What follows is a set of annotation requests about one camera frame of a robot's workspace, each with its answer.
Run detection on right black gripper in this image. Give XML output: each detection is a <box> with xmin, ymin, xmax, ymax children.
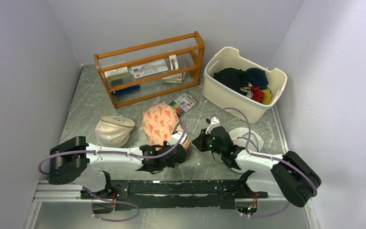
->
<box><xmin>193</xmin><ymin>127</ymin><xmax>224</xmax><ymax>156</ymax></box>

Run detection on pink floral mesh laundry bag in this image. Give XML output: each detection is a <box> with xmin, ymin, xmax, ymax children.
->
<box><xmin>142</xmin><ymin>103</ymin><xmax>183</xmax><ymax>146</ymax></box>

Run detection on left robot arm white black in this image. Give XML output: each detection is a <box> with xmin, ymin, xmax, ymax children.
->
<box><xmin>46</xmin><ymin>131</ymin><xmax>189</xmax><ymax>198</ymax></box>

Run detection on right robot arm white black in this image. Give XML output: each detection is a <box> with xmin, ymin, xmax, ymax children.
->
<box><xmin>192</xmin><ymin>126</ymin><xmax>322</xmax><ymax>207</ymax></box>

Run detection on white round mesh laundry bag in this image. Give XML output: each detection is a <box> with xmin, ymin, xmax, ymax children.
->
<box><xmin>228</xmin><ymin>127</ymin><xmax>265</xmax><ymax>175</ymax></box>

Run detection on cream plastic laundry basket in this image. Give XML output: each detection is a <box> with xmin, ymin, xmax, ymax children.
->
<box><xmin>203</xmin><ymin>46</ymin><xmax>287</xmax><ymax>124</ymax></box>

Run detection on beige round mesh laundry bag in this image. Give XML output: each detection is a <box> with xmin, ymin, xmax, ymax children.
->
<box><xmin>95</xmin><ymin>116</ymin><xmax>135</xmax><ymax>148</ymax></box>

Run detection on pack of coloured markers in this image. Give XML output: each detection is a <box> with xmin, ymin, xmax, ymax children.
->
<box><xmin>169</xmin><ymin>92</ymin><xmax>198</xmax><ymax>116</ymax></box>

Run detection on white box on shelf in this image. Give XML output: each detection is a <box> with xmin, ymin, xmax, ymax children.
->
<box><xmin>162</xmin><ymin>72</ymin><xmax>186</xmax><ymax>84</ymax></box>

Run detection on black garment in basket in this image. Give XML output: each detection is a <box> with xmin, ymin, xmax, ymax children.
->
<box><xmin>213</xmin><ymin>68</ymin><xmax>247</xmax><ymax>95</ymax></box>

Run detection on red garment in basket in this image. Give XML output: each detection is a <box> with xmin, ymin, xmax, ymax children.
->
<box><xmin>242</xmin><ymin>86</ymin><xmax>265</xmax><ymax>103</ymax></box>

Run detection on blue item on lower shelf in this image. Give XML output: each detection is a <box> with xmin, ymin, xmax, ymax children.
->
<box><xmin>112</xmin><ymin>84</ymin><xmax>141</xmax><ymax>95</ymax></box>

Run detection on white upright item on shelf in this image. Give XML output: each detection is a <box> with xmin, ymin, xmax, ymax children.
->
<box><xmin>169</xmin><ymin>54</ymin><xmax>179</xmax><ymax>71</ymax></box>

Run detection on yellow garment in basket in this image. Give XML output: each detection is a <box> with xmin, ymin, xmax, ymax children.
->
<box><xmin>261</xmin><ymin>88</ymin><xmax>272</xmax><ymax>105</ymax></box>

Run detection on white paper sheet on shelf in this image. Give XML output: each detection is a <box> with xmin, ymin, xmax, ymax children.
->
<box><xmin>129</xmin><ymin>59</ymin><xmax>168</xmax><ymax>79</ymax></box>

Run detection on dark blue garment in basket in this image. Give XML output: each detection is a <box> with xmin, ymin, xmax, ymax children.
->
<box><xmin>241</xmin><ymin>68</ymin><xmax>268</xmax><ymax>90</ymax></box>

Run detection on orange wooden shelf rack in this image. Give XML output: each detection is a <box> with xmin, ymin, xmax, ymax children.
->
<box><xmin>94</xmin><ymin>31</ymin><xmax>205</xmax><ymax>109</ymax></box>

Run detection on white red box left shelf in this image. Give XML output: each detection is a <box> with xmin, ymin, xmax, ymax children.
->
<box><xmin>104</xmin><ymin>67</ymin><xmax>132</xmax><ymax>87</ymax></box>

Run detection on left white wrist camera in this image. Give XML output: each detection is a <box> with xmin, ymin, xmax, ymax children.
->
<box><xmin>168</xmin><ymin>131</ymin><xmax>191</xmax><ymax>150</ymax></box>

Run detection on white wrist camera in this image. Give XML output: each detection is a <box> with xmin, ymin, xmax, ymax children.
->
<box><xmin>205</xmin><ymin>116</ymin><xmax>220</xmax><ymax>134</ymax></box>
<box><xmin>168</xmin><ymin>131</ymin><xmax>191</xmax><ymax>150</ymax></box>

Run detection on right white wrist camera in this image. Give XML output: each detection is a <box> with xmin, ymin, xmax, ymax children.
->
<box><xmin>205</xmin><ymin>116</ymin><xmax>220</xmax><ymax>134</ymax></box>

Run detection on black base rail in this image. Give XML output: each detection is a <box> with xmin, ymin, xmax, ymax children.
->
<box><xmin>81</xmin><ymin>178</ymin><xmax>259</xmax><ymax>212</ymax></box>

